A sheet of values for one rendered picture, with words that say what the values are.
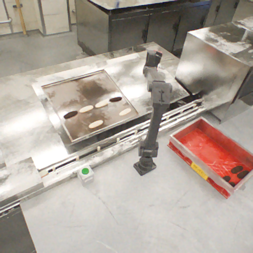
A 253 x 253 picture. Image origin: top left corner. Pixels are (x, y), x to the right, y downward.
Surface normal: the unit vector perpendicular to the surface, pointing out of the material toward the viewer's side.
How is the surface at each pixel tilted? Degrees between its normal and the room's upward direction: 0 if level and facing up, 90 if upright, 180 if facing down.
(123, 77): 10
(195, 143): 0
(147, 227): 0
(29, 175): 0
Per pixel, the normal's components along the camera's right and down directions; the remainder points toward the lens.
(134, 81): 0.18, -0.58
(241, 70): -0.83, 0.35
